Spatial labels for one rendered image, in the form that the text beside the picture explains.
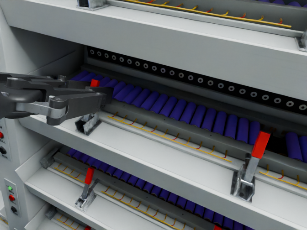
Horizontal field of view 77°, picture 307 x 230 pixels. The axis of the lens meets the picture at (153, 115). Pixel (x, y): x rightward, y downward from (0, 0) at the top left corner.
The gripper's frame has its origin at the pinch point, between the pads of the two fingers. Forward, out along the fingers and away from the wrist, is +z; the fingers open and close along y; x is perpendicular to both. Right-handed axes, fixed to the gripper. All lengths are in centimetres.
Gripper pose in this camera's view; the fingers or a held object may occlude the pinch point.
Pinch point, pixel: (91, 92)
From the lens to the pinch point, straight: 34.2
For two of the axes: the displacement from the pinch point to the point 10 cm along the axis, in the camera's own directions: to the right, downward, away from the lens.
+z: 3.2, -1.2, 9.4
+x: 2.6, -9.4, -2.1
